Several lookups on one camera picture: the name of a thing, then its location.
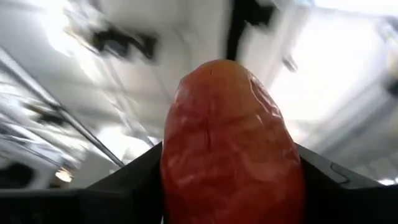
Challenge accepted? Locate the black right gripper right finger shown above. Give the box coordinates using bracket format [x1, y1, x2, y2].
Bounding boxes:
[297, 142, 398, 224]

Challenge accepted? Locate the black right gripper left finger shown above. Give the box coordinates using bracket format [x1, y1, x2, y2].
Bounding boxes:
[0, 141, 164, 224]

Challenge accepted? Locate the orange red mango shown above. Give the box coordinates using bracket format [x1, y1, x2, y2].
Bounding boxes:
[160, 58, 306, 224]

